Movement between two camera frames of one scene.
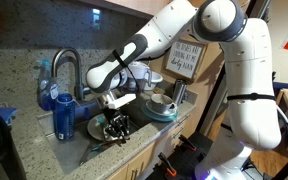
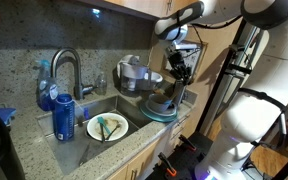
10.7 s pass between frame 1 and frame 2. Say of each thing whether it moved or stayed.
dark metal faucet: stayed
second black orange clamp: stayed
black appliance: stayed
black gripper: moved
